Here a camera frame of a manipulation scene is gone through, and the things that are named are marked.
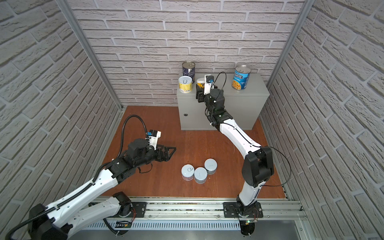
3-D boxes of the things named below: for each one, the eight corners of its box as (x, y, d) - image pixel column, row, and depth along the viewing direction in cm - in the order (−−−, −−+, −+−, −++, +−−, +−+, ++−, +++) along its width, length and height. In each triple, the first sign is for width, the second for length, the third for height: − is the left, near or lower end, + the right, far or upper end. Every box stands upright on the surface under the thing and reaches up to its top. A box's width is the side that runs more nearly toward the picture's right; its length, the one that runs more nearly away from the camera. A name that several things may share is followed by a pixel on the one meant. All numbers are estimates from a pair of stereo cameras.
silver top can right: (204, 174, 88) (205, 171, 83) (204, 162, 93) (204, 158, 88) (216, 175, 88) (217, 171, 83) (215, 162, 93) (216, 158, 88)
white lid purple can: (181, 180, 85) (180, 176, 80) (182, 168, 90) (181, 164, 85) (194, 180, 85) (194, 177, 80) (194, 168, 90) (194, 164, 85)
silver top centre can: (194, 183, 84) (194, 180, 79) (194, 171, 89) (194, 167, 84) (206, 183, 84) (207, 180, 79) (206, 171, 89) (207, 167, 84)
